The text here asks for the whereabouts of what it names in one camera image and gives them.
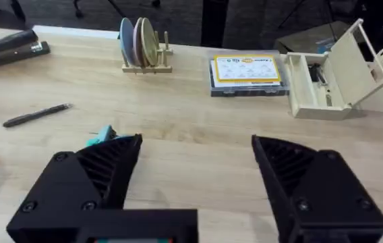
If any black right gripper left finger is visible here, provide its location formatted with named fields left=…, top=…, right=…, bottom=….
left=6, top=133, right=144, bottom=243

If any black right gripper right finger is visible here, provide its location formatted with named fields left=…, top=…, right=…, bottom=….
left=251, top=134, right=383, bottom=243

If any teal zip bag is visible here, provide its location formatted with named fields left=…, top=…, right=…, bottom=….
left=85, top=124, right=134, bottom=148

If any black pen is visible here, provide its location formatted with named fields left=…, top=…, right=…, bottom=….
left=2, top=103, right=73, bottom=128

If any open cream plastic box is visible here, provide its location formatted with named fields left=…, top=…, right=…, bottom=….
left=284, top=18, right=383, bottom=122

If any small wooden peg rack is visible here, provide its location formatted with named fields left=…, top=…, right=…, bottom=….
left=121, top=30, right=174, bottom=74

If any clear box with yellow card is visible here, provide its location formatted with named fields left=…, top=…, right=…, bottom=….
left=208, top=49, right=290, bottom=98

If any blue plate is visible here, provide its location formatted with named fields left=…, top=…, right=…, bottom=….
left=119, top=17, right=138, bottom=67

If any pink plate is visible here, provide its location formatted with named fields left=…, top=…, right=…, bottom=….
left=132, top=17, right=147, bottom=68

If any black stapler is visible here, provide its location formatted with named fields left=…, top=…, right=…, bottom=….
left=0, top=29, right=51, bottom=72

